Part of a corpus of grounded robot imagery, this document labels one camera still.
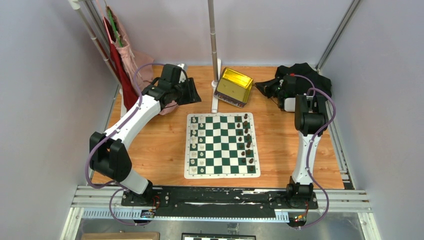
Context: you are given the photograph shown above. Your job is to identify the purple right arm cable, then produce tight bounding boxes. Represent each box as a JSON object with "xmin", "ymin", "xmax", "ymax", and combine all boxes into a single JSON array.
[{"xmin": 289, "ymin": 73, "xmax": 337, "ymax": 230}]

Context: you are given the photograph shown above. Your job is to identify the pink cloth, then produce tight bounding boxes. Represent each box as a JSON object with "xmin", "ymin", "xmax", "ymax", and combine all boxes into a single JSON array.
[{"xmin": 105, "ymin": 5, "xmax": 178, "ymax": 116}]

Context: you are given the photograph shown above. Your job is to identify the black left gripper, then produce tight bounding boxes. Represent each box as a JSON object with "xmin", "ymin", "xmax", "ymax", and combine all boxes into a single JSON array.
[{"xmin": 171, "ymin": 77, "xmax": 202, "ymax": 106}]

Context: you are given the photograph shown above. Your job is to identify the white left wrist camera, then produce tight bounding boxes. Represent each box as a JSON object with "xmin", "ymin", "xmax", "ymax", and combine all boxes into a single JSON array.
[{"xmin": 177, "ymin": 63, "xmax": 188, "ymax": 84}]

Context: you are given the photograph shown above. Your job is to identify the metal stand pole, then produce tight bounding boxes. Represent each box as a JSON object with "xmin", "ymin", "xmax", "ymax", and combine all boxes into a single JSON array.
[{"xmin": 207, "ymin": 0, "xmax": 221, "ymax": 87}]

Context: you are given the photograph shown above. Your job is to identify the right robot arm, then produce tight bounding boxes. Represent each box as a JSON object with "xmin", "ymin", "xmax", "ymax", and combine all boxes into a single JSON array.
[{"xmin": 255, "ymin": 73, "xmax": 329, "ymax": 209}]

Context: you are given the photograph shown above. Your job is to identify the green white chess board mat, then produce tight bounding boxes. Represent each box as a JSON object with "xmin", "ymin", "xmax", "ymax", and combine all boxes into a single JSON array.
[{"xmin": 183, "ymin": 112, "xmax": 261, "ymax": 179}]

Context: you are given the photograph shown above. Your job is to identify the decorated gold tin box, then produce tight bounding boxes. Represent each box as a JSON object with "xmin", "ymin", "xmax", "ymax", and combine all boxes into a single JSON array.
[{"xmin": 213, "ymin": 67, "xmax": 254, "ymax": 108}]

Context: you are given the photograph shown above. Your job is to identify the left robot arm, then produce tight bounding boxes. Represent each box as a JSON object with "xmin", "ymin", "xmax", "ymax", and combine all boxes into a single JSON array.
[{"xmin": 85, "ymin": 63, "xmax": 202, "ymax": 207}]

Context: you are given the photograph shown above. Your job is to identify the red cloth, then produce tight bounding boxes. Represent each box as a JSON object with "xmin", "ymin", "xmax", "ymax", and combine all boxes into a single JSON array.
[{"xmin": 103, "ymin": 17, "xmax": 139, "ymax": 111}]

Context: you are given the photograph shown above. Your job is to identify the white stand base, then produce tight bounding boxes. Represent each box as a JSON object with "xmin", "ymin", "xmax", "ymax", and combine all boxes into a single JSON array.
[{"xmin": 211, "ymin": 58, "xmax": 223, "ymax": 114}]

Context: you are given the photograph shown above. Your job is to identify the black cloth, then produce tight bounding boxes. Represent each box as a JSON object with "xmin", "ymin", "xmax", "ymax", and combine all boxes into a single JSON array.
[{"xmin": 274, "ymin": 62, "xmax": 332, "ymax": 97}]

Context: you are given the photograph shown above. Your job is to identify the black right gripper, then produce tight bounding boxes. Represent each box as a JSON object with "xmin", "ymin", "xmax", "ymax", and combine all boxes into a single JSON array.
[{"xmin": 255, "ymin": 77, "xmax": 284, "ymax": 99}]

